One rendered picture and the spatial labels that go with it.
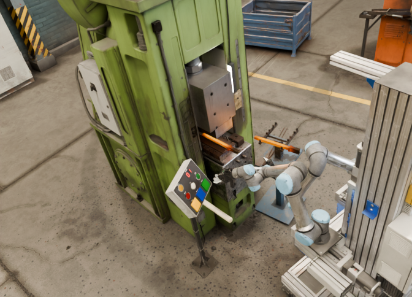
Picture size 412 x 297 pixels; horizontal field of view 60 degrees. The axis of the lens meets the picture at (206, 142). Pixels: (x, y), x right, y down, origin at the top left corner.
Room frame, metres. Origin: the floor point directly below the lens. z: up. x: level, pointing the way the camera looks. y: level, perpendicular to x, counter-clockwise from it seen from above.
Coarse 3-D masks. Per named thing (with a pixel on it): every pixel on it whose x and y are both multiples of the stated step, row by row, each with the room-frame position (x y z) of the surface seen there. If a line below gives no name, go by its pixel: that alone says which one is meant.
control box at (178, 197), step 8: (192, 160) 2.01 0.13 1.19; (184, 168) 1.93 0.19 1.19; (192, 168) 1.96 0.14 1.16; (176, 176) 1.89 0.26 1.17; (184, 176) 1.86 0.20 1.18; (192, 176) 1.90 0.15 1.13; (200, 176) 1.94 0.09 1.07; (176, 184) 1.78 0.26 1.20; (184, 184) 1.81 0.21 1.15; (200, 184) 1.89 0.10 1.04; (168, 192) 1.74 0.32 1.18; (176, 192) 1.73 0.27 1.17; (184, 192) 1.76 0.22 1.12; (192, 192) 1.79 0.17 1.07; (176, 200) 1.72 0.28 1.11; (184, 200) 1.71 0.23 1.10; (192, 200) 1.74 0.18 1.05; (184, 208) 1.69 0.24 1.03; (192, 208) 1.69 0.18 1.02; (192, 216) 1.67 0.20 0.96
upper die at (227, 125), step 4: (228, 120) 2.32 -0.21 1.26; (224, 124) 2.29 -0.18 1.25; (228, 124) 2.32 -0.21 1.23; (200, 128) 2.37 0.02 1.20; (216, 128) 2.24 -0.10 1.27; (220, 128) 2.26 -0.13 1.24; (224, 128) 2.29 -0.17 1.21; (228, 128) 2.32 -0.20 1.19; (204, 132) 2.34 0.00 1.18; (208, 132) 2.29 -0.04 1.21; (212, 132) 2.25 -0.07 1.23; (216, 132) 2.23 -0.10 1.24; (220, 132) 2.26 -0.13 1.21; (224, 132) 2.29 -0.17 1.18; (212, 136) 2.26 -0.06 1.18; (216, 136) 2.23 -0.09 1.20
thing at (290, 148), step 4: (256, 136) 2.43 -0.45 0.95; (264, 140) 2.36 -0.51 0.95; (268, 140) 2.35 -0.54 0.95; (272, 144) 2.30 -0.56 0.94; (276, 144) 2.28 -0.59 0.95; (280, 144) 2.27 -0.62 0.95; (284, 148) 2.22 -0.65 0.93; (288, 148) 2.19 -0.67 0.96; (292, 148) 2.17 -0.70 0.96; (296, 148) 2.16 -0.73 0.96; (292, 152) 2.17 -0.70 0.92; (296, 152) 2.16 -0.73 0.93
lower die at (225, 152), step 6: (204, 138) 2.50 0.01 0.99; (222, 138) 2.45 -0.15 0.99; (210, 144) 2.40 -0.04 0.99; (216, 144) 2.38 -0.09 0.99; (228, 144) 2.34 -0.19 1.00; (234, 144) 2.34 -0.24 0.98; (204, 150) 2.37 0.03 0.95; (210, 150) 2.33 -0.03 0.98; (216, 150) 2.31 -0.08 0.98; (222, 150) 2.29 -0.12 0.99; (216, 156) 2.25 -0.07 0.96; (222, 156) 2.25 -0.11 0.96
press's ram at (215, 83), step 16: (208, 64) 2.55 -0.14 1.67; (192, 80) 2.35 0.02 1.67; (208, 80) 2.30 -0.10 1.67; (224, 80) 2.33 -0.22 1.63; (192, 96) 2.31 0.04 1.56; (208, 96) 2.22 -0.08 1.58; (224, 96) 2.32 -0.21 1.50; (208, 112) 2.21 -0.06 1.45; (224, 112) 2.30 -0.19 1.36; (208, 128) 2.20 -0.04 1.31
